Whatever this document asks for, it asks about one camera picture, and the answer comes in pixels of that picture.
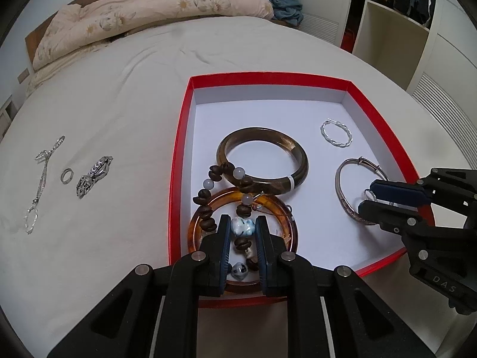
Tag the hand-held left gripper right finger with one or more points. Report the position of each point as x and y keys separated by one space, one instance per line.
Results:
x=261 y=253

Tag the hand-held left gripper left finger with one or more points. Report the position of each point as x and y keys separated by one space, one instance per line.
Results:
x=223 y=253

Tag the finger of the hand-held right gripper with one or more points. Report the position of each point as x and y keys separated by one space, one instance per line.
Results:
x=395 y=192
x=387 y=216

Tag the amber bangle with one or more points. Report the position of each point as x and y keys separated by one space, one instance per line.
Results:
x=196 y=227

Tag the thin silver bangle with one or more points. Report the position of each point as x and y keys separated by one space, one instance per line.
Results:
x=341 y=194

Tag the dark brown bangle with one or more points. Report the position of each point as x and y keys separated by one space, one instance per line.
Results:
x=300 y=156

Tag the red jewelry box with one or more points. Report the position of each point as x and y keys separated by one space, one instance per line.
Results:
x=261 y=119

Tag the silver rhinestone brooch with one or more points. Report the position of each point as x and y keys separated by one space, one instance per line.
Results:
x=93 y=174

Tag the red bag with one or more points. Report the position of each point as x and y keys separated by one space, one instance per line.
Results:
x=348 y=37

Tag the open wardrobe with clothes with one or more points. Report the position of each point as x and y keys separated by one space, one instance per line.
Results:
x=398 y=15

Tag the white wardrobe door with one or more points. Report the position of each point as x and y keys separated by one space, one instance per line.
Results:
x=320 y=7

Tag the blue crumpled cloth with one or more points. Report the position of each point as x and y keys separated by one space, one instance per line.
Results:
x=285 y=5

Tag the beige floral duvet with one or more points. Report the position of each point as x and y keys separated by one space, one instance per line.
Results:
x=149 y=15

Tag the white low wall cabinets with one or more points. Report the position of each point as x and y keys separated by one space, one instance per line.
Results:
x=5 y=110

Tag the wall socket plate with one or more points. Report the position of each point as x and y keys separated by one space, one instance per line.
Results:
x=23 y=75

